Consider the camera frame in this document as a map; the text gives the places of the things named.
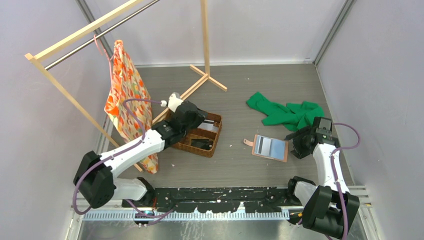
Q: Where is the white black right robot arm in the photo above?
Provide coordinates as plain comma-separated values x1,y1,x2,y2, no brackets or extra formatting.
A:
285,116,360,240

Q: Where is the wooden clothes rack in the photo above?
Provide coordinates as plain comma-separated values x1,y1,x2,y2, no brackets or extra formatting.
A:
24,0,228,173

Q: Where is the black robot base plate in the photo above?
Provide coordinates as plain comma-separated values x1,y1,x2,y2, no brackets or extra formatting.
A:
131,186,302,214

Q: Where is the aluminium frame rail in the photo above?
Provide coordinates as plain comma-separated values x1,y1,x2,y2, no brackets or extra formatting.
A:
71,188,372,222

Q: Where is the white card with magnetic stripe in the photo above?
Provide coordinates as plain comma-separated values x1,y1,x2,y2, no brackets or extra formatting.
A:
254,135,272,157

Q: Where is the orange floral cloth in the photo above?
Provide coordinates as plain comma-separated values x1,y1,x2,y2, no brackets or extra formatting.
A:
103,40,160,174

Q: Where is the brown woven basket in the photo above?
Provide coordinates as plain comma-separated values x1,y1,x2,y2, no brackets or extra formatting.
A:
172,110,222,158

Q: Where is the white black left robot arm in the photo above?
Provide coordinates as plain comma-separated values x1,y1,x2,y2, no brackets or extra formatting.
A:
72,92,208,215

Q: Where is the pink clothes hanger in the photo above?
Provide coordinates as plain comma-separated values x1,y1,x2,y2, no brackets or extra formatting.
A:
93,34,113,82

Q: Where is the card in basket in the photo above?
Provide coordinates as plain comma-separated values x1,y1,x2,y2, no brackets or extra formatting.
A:
197,119,219,133

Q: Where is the green cloth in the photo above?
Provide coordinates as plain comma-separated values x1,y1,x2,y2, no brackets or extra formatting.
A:
246,92,325,132

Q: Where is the black object in basket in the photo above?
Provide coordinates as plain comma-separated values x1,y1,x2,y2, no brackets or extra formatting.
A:
190,138,214,151

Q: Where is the tan leather card holder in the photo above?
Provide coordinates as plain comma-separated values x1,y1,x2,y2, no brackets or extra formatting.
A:
243,134,289,163

